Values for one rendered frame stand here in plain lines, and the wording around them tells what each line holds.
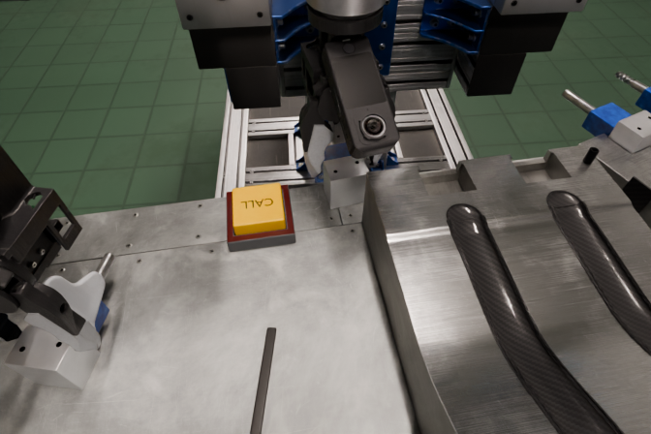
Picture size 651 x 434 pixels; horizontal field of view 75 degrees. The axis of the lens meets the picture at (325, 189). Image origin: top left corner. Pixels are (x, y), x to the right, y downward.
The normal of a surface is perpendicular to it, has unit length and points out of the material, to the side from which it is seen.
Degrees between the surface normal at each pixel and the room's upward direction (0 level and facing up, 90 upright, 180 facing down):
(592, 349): 20
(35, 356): 0
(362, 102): 28
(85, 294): 75
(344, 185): 90
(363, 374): 0
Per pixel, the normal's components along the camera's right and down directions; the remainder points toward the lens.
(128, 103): 0.00, -0.66
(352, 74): 0.11, -0.24
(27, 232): 0.99, 0.10
